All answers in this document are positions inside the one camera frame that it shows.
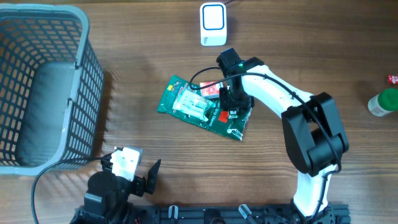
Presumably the red stick sachet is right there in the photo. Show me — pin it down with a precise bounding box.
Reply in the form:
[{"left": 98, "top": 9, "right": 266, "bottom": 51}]
[{"left": 387, "top": 75, "right": 398, "bottom": 85}]

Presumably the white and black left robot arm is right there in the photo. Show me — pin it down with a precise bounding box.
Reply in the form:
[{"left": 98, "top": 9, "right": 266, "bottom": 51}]
[{"left": 70, "top": 154, "right": 161, "bottom": 224}]

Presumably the green white gum pack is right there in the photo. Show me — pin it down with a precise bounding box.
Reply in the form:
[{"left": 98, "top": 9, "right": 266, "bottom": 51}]
[{"left": 228, "top": 110, "right": 239, "bottom": 119}]

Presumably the red white small box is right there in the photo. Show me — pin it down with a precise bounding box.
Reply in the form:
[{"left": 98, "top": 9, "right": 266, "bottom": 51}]
[{"left": 200, "top": 82, "right": 223, "bottom": 100}]

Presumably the teal white wipes packet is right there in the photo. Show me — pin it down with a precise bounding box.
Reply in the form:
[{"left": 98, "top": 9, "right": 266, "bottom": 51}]
[{"left": 172, "top": 90, "right": 216, "bottom": 121}]

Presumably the green lid spice jar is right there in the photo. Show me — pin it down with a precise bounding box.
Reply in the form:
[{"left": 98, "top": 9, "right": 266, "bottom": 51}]
[{"left": 368, "top": 88, "right": 397, "bottom": 117}]

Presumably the green 3M gloves package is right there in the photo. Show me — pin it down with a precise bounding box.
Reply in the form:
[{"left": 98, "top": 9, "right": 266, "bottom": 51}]
[{"left": 157, "top": 75, "right": 252, "bottom": 141}]

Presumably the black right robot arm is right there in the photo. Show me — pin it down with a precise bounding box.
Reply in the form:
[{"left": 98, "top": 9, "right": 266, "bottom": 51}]
[{"left": 216, "top": 48, "right": 349, "bottom": 223}]

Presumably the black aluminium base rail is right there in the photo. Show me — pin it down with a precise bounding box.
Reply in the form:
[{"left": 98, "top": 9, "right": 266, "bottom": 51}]
[{"left": 70, "top": 203, "right": 351, "bottom": 224}]

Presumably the grey plastic mesh basket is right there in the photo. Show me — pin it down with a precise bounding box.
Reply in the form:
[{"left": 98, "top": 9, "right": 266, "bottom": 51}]
[{"left": 1, "top": 3, "right": 104, "bottom": 175}]

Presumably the white barcode scanner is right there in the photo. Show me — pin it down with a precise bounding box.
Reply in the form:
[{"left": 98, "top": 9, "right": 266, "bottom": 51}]
[{"left": 200, "top": 2, "right": 227, "bottom": 47}]

